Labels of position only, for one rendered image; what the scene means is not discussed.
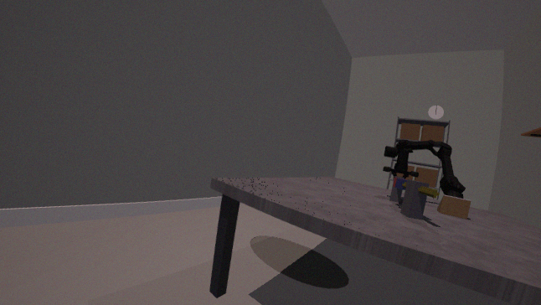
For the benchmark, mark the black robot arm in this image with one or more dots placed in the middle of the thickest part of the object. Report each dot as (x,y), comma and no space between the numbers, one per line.
(449,184)

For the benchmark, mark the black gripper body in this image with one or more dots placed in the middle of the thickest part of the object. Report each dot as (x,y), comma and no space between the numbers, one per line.
(401,165)

